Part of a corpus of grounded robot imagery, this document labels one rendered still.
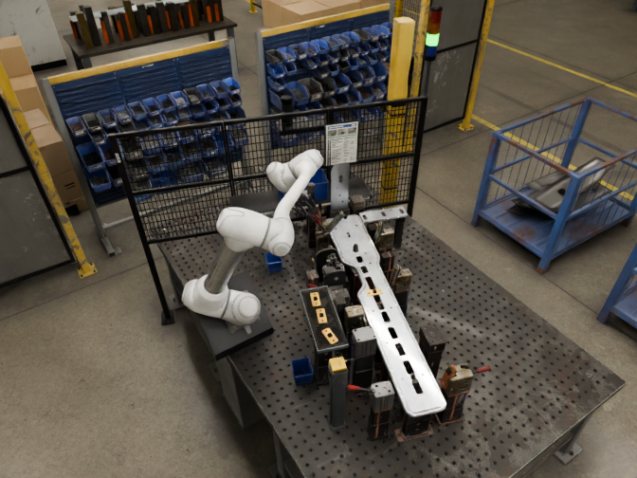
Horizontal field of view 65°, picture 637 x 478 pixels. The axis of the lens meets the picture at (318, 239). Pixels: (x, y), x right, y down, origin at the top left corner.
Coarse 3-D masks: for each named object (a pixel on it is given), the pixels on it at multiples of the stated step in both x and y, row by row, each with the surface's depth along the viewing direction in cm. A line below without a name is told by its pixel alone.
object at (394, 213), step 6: (378, 210) 316; (384, 210) 316; (390, 210) 316; (396, 210) 316; (360, 216) 311; (372, 216) 311; (378, 216) 311; (384, 216) 311; (390, 216) 311; (396, 216) 311; (402, 216) 311; (366, 222) 307; (372, 222) 308
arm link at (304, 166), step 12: (300, 156) 251; (312, 156) 250; (300, 168) 247; (312, 168) 248; (300, 180) 239; (288, 192) 236; (300, 192) 238; (288, 204) 231; (276, 216) 220; (288, 216) 223
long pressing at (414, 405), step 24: (336, 240) 294; (360, 240) 294; (360, 264) 279; (360, 288) 264; (384, 288) 264; (384, 336) 240; (408, 336) 240; (384, 360) 230; (408, 360) 230; (408, 384) 220; (432, 384) 220; (408, 408) 211; (432, 408) 211
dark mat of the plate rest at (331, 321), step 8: (320, 288) 243; (304, 296) 239; (320, 296) 239; (328, 296) 239; (304, 304) 235; (312, 304) 235; (320, 304) 235; (328, 304) 235; (312, 312) 231; (328, 312) 231; (312, 320) 228; (328, 320) 228; (336, 320) 228; (312, 328) 224; (320, 328) 224; (336, 328) 224; (320, 336) 221; (336, 336) 221; (320, 344) 217; (328, 344) 217; (336, 344) 217; (344, 344) 217
